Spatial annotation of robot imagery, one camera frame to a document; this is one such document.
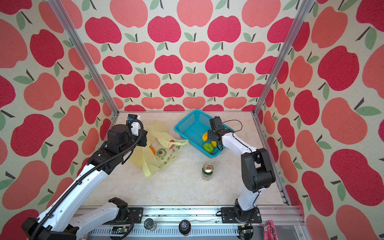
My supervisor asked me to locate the aluminium frame post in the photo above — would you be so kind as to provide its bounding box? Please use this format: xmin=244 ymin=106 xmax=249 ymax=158
xmin=252 ymin=0 xmax=315 ymax=119
xmin=48 ymin=0 xmax=120 ymax=117

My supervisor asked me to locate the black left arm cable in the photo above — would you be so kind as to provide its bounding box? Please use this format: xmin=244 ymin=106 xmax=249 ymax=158
xmin=29 ymin=119 xmax=145 ymax=240

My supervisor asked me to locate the yellow toy mango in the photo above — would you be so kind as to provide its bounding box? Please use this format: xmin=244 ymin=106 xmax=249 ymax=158
xmin=202 ymin=132 xmax=208 ymax=142

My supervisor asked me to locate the green toy fruit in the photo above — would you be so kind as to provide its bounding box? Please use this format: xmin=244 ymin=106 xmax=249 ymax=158
xmin=203 ymin=143 xmax=215 ymax=154

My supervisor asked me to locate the yellow plastic avocado-print bag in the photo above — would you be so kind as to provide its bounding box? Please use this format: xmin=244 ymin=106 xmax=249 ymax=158
xmin=128 ymin=122 xmax=189 ymax=179

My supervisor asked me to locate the black round knob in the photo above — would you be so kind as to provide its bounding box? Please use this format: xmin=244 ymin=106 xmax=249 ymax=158
xmin=178 ymin=220 xmax=192 ymax=236

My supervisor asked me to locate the pink snack packet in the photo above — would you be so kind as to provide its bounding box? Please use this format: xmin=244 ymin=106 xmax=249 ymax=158
xmin=260 ymin=220 xmax=279 ymax=240

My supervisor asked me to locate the teal plastic mesh basket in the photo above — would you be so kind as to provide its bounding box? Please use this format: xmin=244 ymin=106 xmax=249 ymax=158
xmin=174 ymin=110 xmax=225 ymax=158

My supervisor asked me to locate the aluminium frame post left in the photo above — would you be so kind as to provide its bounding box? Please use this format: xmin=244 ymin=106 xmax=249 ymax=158
xmin=48 ymin=0 xmax=120 ymax=117

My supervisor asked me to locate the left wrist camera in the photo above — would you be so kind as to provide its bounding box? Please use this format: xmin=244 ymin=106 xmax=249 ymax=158
xmin=107 ymin=114 xmax=141 ymax=148

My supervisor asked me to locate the small glass jar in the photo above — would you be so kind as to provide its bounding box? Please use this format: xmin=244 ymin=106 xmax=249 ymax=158
xmin=144 ymin=218 xmax=157 ymax=231

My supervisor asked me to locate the green drink can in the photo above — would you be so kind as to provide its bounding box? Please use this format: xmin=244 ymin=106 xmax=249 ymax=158
xmin=202 ymin=163 xmax=214 ymax=181

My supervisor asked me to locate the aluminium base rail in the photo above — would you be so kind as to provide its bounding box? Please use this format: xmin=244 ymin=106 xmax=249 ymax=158
xmin=80 ymin=205 xmax=307 ymax=240

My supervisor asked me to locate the aluminium frame post right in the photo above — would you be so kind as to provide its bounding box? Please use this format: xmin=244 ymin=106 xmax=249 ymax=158
xmin=252 ymin=0 xmax=315 ymax=119

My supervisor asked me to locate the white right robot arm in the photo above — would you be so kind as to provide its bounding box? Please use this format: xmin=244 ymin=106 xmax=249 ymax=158
xmin=208 ymin=117 xmax=276 ymax=223

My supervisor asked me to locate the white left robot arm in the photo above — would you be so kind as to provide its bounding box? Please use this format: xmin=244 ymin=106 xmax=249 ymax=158
xmin=22 ymin=120 xmax=147 ymax=240

